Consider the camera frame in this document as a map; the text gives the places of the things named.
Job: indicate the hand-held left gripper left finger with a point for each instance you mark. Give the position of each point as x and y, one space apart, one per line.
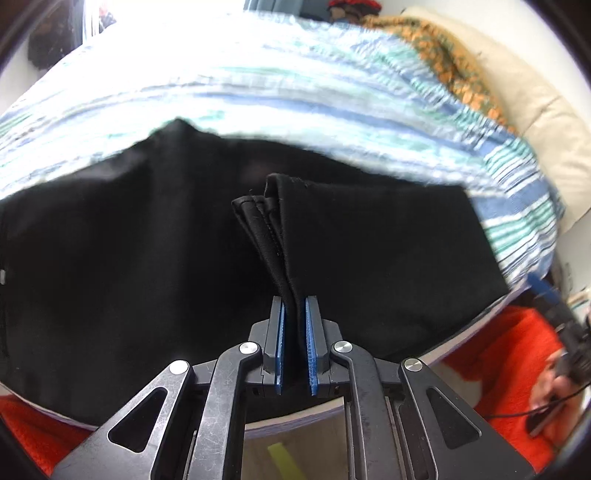
279 346

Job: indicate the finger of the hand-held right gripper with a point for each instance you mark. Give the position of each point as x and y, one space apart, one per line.
547 290

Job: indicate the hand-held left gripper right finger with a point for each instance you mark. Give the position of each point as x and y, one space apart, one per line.
311 360

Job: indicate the black pants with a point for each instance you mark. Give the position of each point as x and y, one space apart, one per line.
138 254

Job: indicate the person's right hand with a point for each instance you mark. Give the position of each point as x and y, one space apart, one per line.
549 387

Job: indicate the red fleece robe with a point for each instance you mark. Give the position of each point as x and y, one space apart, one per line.
498 350

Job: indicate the yellow-green strip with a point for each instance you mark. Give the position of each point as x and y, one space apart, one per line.
282 461

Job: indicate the orange floral quilt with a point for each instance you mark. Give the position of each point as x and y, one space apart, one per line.
443 60

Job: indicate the striped bed sheet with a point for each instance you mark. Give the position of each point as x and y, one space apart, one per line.
277 92

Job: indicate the red and black hat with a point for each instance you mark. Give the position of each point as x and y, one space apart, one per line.
351 5

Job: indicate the dark hanging clothes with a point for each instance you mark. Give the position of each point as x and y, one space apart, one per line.
46 41

